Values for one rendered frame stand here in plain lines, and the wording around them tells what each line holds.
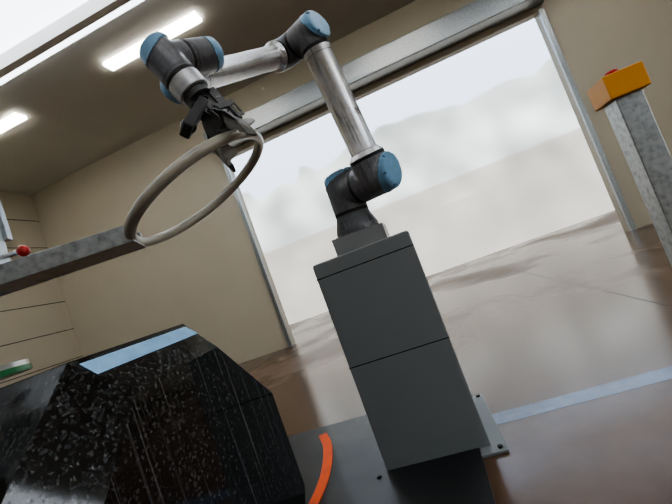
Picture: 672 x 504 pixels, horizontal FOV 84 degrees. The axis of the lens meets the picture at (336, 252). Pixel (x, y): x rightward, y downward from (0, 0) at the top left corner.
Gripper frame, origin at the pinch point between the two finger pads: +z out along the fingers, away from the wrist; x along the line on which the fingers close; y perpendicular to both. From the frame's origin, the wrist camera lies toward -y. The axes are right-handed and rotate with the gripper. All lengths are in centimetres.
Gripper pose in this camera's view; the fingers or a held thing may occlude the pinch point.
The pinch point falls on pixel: (243, 156)
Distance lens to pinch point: 101.1
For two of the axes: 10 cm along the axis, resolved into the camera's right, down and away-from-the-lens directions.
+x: -5.4, 4.5, 7.1
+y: 5.0, -5.0, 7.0
